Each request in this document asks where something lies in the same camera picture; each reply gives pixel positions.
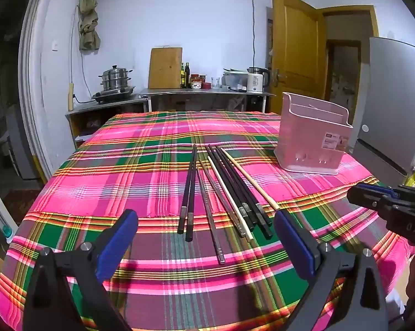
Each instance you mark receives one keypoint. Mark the stainless steel steamer pot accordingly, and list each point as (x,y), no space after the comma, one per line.
(115,78)

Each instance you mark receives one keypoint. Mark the yellow wooden door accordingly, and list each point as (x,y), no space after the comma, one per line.
(299,51)

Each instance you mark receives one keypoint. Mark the wooden cutting board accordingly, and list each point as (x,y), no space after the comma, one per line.
(164,69)

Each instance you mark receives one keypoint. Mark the hanging green cloth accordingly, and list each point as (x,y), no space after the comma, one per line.
(88,21)

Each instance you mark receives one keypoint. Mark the red lidded jar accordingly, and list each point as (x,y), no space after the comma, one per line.
(195,82)

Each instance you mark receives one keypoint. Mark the dark oil bottle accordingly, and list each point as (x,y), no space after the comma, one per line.
(187,75)

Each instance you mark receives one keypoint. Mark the silver refrigerator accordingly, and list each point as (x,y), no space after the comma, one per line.
(386,141)

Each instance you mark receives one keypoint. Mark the white electric kettle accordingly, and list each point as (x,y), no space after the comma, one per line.
(258,79)

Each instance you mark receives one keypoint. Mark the white storage box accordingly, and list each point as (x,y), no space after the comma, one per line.
(235,79)

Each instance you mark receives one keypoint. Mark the long steel chopstick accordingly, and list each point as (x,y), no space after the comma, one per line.
(210,220)

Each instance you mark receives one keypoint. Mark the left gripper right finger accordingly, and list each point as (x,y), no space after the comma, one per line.
(361,303)

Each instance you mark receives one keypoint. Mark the light wooden chopstick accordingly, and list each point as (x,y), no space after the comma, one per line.
(275,206)

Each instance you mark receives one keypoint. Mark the pink plastic utensil basket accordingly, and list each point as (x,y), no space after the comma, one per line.
(313,135)

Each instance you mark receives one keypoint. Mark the portable gas stove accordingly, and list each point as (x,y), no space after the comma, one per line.
(115,95)

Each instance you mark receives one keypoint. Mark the low wooden shelf cabinet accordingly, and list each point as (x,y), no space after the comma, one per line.
(85,120)

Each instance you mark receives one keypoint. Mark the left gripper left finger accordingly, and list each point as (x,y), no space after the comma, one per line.
(49,303)

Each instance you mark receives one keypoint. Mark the white chopstick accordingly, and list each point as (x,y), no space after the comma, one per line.
(242,221)

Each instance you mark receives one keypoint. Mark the metal kitchen counter table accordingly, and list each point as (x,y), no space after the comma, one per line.
(201,100)

